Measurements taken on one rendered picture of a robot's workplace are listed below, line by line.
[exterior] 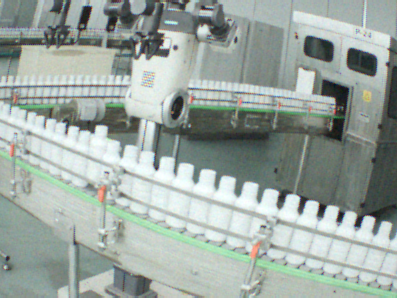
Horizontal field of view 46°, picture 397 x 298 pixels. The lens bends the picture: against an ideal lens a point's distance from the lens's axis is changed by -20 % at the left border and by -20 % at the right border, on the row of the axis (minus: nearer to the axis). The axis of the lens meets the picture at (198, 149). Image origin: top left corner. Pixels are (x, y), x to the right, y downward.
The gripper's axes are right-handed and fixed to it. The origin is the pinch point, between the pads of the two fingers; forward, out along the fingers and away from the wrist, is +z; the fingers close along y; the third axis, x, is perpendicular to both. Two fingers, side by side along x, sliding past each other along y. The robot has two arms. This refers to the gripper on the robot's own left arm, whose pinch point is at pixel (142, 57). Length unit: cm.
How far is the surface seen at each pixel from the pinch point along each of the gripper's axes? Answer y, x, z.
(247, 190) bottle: -16, -48, 25
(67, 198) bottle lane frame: -20.2, 6.2, 44.5
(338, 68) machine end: 363, 30, -11
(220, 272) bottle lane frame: -19, -48, 47
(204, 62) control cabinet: 516, 262, 31
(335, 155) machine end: 360, 17, 75
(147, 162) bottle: -16.2, -19.5, 25.6
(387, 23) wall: 1182, 96, -188
